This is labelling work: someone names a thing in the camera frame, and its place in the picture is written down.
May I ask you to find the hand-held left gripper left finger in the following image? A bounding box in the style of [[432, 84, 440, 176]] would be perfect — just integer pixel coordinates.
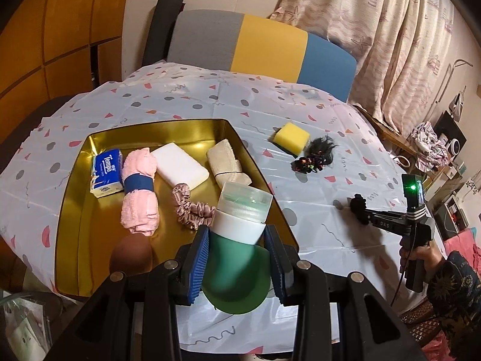
[[47, 226, 210, 361]]

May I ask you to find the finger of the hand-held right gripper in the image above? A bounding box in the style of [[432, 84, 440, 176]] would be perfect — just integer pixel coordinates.
[[353, 203, 408, 229]]

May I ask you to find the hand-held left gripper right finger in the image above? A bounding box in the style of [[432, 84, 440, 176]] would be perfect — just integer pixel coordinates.
[[263, 224, 427, 361]]

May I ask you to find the green bottle white cap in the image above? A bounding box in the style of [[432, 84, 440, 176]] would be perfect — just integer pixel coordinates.
[[201, 181, 273, 314]]

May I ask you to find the pink satin scrunchie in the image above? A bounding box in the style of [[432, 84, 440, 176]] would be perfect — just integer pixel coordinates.
[[172, 182, 218, 231]]

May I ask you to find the brown round makeup sponge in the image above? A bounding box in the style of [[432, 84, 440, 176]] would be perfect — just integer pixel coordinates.
[[109, 235, 155, 273]]

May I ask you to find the pink towel blue band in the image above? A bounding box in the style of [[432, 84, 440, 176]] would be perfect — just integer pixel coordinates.
[[120, 147, 159, 237]]

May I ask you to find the beige towel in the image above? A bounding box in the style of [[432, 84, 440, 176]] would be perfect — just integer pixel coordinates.
[[206, 139, 253, 189]]

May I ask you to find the gold metal tray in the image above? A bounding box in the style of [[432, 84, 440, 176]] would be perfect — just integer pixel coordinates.
[[54, 119, 299, 298]]

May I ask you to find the person's right forearm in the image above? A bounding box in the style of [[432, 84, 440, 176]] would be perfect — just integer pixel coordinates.
[[424, 250, 481, 343]]

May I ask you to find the person's right hand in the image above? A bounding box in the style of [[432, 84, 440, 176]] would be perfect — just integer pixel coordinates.
[[398, 241, 448, 273]]

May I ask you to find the red blanket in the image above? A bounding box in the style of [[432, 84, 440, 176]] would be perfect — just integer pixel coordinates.
[[443, 229, 481, 260]]

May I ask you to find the wooden side table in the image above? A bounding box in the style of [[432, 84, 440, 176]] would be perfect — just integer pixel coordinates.
[[353, 103, 418, 159]]

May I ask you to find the pile of patterned clothes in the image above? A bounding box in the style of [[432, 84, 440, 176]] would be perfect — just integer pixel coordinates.
[[409, 122, 452, 174]]

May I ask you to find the black braided hair piece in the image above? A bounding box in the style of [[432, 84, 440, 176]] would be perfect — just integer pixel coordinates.
[[290, 135, 339, 174]]

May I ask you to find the white soap bar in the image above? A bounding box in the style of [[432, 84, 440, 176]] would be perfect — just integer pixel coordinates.
[[150, 142, 210, 190]]

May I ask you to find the yellow sponge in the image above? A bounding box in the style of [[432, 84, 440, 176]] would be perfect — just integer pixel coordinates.
[[273, 122, 311, 157]]

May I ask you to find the blue tissue packet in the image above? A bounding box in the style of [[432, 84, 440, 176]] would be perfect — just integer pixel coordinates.
[[90, 149, 124, 199]]

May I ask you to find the clothes iron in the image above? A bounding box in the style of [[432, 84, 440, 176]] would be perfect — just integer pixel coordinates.
[[451, 92, 467, 123]]

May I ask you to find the patterned plastic tablecloth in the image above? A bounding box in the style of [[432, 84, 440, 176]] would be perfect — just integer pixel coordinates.
[[0, 62, 440, 354]]

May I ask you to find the glass side table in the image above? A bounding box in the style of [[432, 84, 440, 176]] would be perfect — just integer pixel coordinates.
[[0, 289, 64, 361]]

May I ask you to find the pink patterned curtain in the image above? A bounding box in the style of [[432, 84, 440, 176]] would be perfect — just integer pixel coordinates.
[[268, 0, 470, 121]]

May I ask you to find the grey yellow blue chair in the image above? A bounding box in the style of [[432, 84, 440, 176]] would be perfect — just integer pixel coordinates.
[[165, 9, 357, 103]]

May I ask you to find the wooden cabinet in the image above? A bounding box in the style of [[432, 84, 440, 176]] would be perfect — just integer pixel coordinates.
[[0, 0, 134, 147]]

